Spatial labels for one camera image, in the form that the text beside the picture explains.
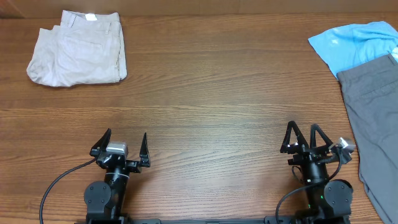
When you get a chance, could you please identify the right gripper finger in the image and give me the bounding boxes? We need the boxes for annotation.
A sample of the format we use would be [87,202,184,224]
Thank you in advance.
[309,123,334,151]
[280,121,309,154]

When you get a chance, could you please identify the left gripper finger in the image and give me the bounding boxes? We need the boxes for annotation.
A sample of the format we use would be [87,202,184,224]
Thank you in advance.
[90,128,111,157]
[139,133,150,167]

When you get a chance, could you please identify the beige shorts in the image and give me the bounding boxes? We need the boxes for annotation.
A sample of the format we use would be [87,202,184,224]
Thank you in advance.
[26,10,127,87]

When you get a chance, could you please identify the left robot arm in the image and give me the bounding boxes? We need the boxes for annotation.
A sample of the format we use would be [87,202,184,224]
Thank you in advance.
[84,129,150,224]

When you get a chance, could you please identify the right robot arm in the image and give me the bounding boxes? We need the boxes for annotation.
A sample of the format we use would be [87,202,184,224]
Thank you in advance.
[275,121,356,224]

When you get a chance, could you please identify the grey shorts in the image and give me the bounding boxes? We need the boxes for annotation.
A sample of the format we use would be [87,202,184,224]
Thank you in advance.
[337,54,397,223]

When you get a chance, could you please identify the light blue shirt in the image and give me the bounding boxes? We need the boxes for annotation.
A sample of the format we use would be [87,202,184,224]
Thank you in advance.
[308,21,397,76]

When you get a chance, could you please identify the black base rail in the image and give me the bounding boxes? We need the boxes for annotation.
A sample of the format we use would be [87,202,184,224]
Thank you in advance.
[74,214,352,224]

